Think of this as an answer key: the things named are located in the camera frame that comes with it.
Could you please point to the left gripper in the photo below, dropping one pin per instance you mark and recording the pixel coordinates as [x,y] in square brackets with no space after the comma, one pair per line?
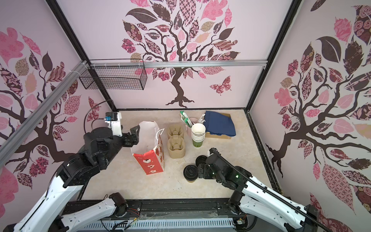
[135,135]

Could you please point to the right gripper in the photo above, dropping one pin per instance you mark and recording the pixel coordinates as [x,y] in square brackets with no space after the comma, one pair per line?
[208,167]

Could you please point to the black plastic cup lid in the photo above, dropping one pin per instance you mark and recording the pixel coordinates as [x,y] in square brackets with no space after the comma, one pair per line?
[190,172]

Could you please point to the red and white paper bag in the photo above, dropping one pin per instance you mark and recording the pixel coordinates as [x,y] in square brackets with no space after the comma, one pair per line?
[149,152]

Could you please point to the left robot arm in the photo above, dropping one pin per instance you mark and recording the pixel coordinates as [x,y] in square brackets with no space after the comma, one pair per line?
[100,148]

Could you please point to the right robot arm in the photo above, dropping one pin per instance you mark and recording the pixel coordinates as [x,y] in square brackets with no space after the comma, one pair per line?
[252,197]

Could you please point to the brown cardboard box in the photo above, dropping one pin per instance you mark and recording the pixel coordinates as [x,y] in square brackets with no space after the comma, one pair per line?
[215,136]

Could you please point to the brown pulp cup carrier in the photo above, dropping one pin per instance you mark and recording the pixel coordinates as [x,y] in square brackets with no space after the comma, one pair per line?
[176,143]

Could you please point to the stack of paper cups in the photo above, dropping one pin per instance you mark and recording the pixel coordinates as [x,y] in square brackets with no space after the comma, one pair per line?
[198,132]

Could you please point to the dark blue napkin stack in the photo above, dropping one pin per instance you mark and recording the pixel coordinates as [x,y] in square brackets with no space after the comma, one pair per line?
[218,124]

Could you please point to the green wrapped straw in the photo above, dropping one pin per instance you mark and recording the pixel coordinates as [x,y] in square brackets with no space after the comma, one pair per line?
[186,119]

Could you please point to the pink straw holder cup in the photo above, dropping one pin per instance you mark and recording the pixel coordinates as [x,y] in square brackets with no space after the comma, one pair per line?
[193,121]

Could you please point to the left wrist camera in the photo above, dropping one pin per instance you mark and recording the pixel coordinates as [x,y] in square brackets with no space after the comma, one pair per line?
[114,121]

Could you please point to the white slotted cable duct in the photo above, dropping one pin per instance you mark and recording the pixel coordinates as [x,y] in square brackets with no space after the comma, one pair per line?
[161,225]

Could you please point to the black wire basket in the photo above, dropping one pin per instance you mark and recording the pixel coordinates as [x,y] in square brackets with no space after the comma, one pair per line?
[115,74]

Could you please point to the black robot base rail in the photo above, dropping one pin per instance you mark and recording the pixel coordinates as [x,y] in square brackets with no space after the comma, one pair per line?
[178,208]

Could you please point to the aluminium rail back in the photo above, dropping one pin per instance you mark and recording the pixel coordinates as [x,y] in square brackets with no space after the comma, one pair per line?
[180,64]

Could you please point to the aluminium rail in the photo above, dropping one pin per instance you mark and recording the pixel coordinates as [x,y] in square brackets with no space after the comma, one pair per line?
[180,64]
[17,138]

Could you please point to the aluminium rail left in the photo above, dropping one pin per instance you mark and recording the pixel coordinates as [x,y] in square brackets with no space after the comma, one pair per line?
[17,138]

